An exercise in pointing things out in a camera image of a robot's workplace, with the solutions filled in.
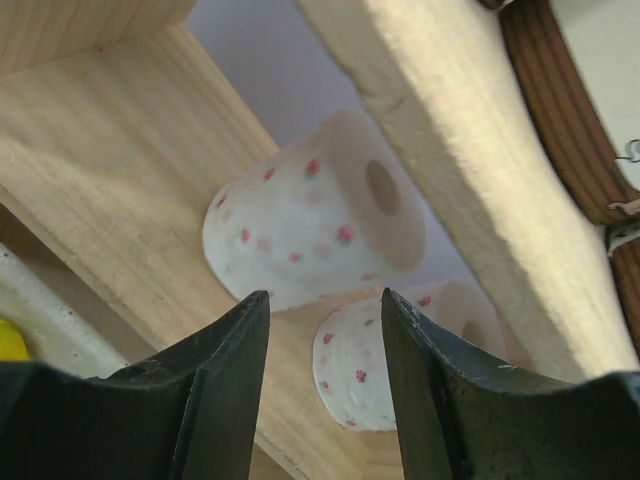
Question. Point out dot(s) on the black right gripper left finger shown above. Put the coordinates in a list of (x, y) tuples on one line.
[(188, 412)]

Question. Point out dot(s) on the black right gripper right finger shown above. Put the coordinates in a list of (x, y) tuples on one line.
[(462, 413)]

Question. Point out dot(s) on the wicker basket with liner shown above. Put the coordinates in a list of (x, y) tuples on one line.
[(55, 333)]

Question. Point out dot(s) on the wooden shelf unit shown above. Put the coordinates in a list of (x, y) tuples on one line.
[(118, 131)]

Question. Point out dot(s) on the yellow toy banana bunch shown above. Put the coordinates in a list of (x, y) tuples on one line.
[(12, 344)]

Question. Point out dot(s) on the floral paper roll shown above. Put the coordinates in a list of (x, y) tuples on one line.
[(349, 364), (310, 220)]

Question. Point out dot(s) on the paper roll edge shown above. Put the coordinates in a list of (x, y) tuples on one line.
[(577, 65)]

